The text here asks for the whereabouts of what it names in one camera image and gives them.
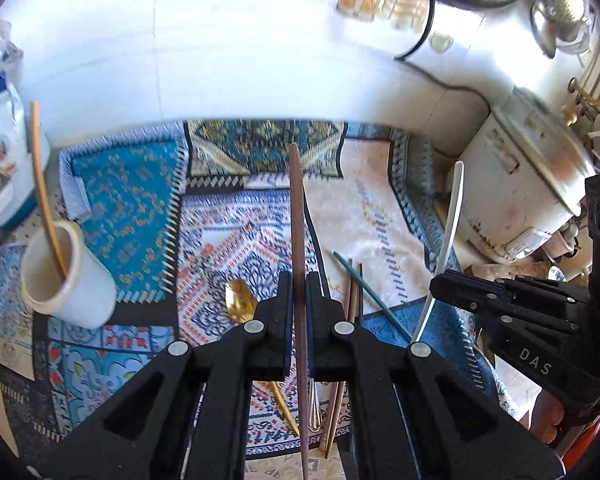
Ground cream mat with blue border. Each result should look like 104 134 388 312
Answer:
307 125 463 321

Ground orange chopstick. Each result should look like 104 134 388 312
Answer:
30 101 70 277

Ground gold spoon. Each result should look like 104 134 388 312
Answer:
224 279 301 437

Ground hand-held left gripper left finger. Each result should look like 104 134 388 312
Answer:
35 271 294 480

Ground dark ornate mat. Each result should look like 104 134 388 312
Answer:
184 119 349 182

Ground person's right hand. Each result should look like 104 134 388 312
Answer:
530 390 566 446

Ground blue red white patterned mat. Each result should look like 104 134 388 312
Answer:
172 180 363 461

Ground silver utensil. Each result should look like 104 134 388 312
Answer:
307 379 327 432

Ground white blue bag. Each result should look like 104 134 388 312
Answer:
0 72 39 234

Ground black cable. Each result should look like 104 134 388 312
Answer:
394 0 488 106

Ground light wooden chopstick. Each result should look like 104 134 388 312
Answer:
330 261 366 441
321 258 357 459

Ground white rice cooker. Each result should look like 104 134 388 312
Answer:
450 85 599 264

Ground white cup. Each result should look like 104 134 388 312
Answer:
20 220 118 329

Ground white chopstick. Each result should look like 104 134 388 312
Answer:
411 160 467 346

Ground dark brown chopstick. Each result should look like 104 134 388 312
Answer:
287 142 313 480

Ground silver teapot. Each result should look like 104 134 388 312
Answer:
529 0 599 59

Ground brass hooks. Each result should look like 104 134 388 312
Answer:
561 77 600 127

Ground teal gold-patterned mat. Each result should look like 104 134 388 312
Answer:
59 127 187 307

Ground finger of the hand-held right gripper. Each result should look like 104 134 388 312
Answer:
429 270 582 336
500 275 592 319

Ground green chopstick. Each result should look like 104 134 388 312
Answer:
332 251 412 342

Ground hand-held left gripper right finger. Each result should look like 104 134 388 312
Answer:
306 271 566 480

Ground black chopstick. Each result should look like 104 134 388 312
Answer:
302 187 333 298

